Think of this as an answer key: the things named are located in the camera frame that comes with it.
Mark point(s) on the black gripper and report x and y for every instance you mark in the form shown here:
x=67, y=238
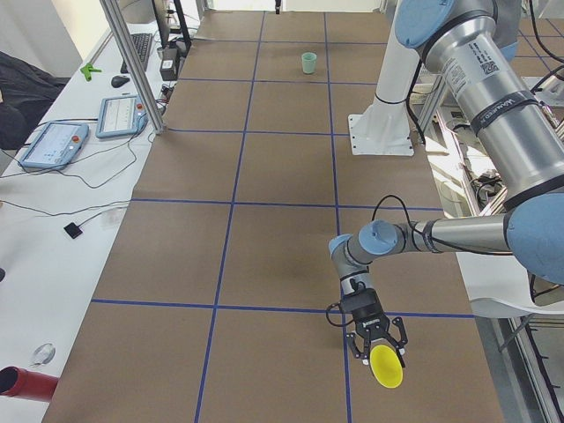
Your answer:
x=373, y=324

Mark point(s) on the yellow plastic cup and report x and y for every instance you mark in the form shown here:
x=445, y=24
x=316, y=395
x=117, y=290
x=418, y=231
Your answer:
x=386, y=366

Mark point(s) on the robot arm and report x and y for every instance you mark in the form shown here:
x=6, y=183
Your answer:
x=455, y=39

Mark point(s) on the green plastic cup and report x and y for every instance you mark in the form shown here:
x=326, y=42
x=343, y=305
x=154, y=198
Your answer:
x=308, y=62

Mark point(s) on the white curved sheet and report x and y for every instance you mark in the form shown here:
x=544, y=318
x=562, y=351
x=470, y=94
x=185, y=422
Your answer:
x=498, y=287

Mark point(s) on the small black square pad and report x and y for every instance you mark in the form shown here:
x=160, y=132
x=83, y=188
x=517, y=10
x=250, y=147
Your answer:
x=73, y=230

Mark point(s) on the far teach pendant tablet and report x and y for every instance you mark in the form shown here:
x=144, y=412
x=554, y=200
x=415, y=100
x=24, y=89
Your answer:
x=121, y=116

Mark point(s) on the teach pendant tablet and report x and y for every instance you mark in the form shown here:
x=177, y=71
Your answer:
x=55, y=146
x=121, y=116

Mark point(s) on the black adapter box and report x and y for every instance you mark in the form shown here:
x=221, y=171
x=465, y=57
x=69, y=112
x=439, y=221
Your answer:
x=169, y=66

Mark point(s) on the red cylinder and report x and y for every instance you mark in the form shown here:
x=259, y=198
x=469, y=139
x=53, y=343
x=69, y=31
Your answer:
x=24, y=384

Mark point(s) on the black computer mouse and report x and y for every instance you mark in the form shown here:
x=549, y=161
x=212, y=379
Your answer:
x=118, y=81

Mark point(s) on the near teach pendant tablet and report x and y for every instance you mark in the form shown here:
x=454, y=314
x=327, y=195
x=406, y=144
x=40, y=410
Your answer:
x=55, y=146

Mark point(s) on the black keyboard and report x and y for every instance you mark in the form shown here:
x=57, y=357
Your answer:
x=143, y=45

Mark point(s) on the green plastic clamp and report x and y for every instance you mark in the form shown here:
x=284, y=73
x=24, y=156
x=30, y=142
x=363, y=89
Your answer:
x=87, y=71

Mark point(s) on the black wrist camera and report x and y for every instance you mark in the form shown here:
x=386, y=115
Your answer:
x=336, y=309

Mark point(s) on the aluminium frame post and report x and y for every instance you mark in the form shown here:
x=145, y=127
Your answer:
x=125, y=44

